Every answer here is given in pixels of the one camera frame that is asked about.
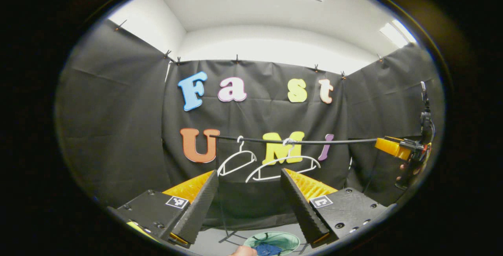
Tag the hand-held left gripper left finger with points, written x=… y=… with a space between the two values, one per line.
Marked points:
x=196 y=213

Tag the narrow ceiling light panel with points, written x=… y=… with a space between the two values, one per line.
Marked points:
x=397 y=34

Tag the black backdrop cloth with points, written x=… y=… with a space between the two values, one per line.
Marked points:
x=118 y=130

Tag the green laundry hamper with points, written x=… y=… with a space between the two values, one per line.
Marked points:
x=285 y=239

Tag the white plastic hanger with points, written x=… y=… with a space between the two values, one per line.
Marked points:
x=243 y=152
x=288 y=143

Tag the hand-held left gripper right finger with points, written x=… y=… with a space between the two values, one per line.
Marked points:
x=302 y=209

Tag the black clothes rack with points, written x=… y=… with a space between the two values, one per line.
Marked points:
x=338 y=142

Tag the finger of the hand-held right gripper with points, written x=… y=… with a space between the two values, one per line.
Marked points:
x=389 y=147

